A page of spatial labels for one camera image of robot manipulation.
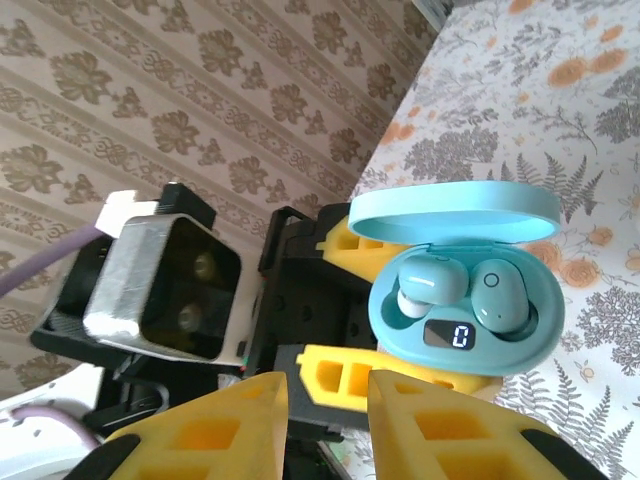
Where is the light blue earbud charging case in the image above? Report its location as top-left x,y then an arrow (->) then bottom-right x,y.
347,180 -> 565,377

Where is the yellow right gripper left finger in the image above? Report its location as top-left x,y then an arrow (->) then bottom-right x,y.
64,370 -> 290,480

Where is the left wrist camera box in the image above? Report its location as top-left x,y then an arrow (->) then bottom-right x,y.
82,189 -> 256,369

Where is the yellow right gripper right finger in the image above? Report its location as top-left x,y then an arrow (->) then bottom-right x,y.
368,369 -> 609,480

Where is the floral patterned tablecloth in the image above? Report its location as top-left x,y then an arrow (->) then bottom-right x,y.
344,0 -> 640,480

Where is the light blue earbud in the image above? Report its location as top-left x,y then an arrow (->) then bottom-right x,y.
397,254 -> 470,317
469,262 -> 532,335

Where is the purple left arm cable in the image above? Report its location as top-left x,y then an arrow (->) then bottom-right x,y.
0,223 -> 104,449

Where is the aluminium corner post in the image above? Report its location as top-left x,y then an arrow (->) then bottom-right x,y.
410,0 -> 457,21

